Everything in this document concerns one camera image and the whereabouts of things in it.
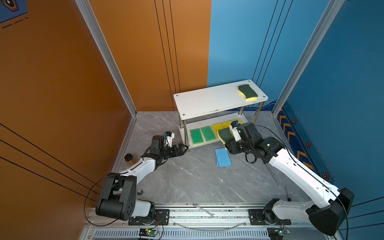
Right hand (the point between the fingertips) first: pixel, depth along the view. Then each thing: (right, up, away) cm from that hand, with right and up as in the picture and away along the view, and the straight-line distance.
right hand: (228, 143), depth 76 cm
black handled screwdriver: (+33, -30, +3) cm, 44 cm away
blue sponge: (0, -11, +15) cm, 19 cm away
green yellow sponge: (-9, +4, +21) cm, 23 cm away
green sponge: (-17, +2, +20) cm, 26 cm away
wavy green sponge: (-1, +4, -1) cm, 5 cm away
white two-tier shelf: (-12, +15, -2) cm, 19 cm away
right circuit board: (+21, -42, -6) cm, 47 cm away
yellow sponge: (-3, +8, +27) cm, 29 cm away
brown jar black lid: (-55, -10, +8) cm, 57 cm away
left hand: (-25, -4, +12) cm, 28 cm away
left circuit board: (-40, -42, -5) cm, 58 cm away
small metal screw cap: (-47, -27, +4) cm, 55 cm away
